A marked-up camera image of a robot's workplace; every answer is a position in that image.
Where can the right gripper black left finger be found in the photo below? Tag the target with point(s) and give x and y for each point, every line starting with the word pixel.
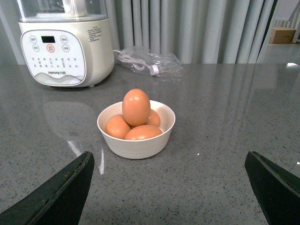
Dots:
pixel 59 201

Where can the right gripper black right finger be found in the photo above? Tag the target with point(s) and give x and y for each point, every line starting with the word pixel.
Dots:
pixel 276 189

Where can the brown egg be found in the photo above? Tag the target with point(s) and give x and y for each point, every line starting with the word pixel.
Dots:
pixel 117 127
pixel 153 119
pixel 136 107
pixel 143 132

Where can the brown egg front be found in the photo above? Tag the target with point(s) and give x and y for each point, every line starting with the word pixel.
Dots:
pixel 143 132

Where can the cardboard box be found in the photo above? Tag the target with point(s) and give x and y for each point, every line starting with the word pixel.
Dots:
pixel 281 35

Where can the white ceramic bowl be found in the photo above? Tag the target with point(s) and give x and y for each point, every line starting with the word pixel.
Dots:
pixel 138 149

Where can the white soy milk maker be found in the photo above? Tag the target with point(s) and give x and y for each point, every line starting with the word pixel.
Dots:
pixel 66 43

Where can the clear plastic bag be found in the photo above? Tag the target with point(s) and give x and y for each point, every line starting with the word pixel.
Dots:
pixel 141 61

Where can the grey curtain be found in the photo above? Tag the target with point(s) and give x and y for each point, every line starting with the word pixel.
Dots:
pixel 196 31

